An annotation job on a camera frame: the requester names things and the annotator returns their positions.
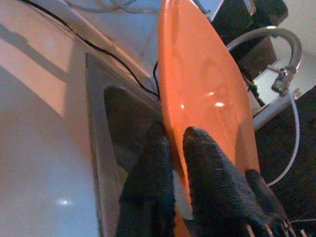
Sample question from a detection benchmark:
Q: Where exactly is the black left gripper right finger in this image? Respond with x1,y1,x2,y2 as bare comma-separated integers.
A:
182,126,293,237

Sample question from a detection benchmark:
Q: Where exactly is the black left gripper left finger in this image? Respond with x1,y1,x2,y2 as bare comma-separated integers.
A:
116,120,176,237

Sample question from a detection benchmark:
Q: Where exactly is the orange plastic bowl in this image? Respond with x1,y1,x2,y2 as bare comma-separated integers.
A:
157,0,261,237

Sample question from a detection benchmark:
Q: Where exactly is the chrome kitchen faucet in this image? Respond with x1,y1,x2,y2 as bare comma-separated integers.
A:
226,26,303,97

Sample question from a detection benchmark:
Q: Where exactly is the green plate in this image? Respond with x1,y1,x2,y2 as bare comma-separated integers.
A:
118,166,129,185

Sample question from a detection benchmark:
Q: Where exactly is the stainless steel sink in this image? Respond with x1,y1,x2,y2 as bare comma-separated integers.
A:
85,53,168,237

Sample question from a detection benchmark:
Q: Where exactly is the white cable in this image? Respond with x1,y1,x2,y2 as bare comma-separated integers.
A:
266,90,301,187

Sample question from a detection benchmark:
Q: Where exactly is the thin black counter cable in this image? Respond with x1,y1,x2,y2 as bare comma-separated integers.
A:
21,0,160,98

